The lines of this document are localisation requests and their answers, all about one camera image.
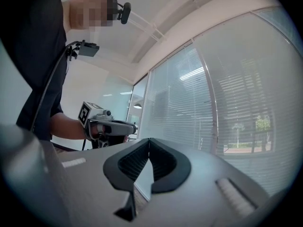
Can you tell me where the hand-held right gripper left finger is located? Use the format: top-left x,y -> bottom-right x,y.
39,137 -> 151,227

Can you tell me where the person's left forearm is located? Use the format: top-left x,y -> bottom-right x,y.
50,112 -> 89,141

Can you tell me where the grey metal window post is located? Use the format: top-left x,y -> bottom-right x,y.
190,38 -> 220,155

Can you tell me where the black chest camera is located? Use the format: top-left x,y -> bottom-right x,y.
66,39 -> 100,61

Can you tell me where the white ceiling pipe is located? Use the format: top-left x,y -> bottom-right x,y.
130,10 -> 167,42

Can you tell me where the person's left hand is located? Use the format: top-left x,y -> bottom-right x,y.
90,122 -> 106,140

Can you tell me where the person's head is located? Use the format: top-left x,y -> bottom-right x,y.
62,0 -> 119,33

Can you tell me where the person's black shirt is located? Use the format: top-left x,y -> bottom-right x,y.
0,0 -> 71,142

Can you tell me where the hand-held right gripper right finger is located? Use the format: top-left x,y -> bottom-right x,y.
139,137 -> 272,227

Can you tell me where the frosted glass door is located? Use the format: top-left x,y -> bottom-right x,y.
63,73 -> 134,151

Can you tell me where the black chest cable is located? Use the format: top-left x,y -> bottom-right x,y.
30,40 -> 81,132

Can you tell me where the black head camera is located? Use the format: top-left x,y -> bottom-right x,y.
116,2 -> 132,25

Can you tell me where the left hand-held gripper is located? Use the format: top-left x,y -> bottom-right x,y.
77,100 -> 138,149

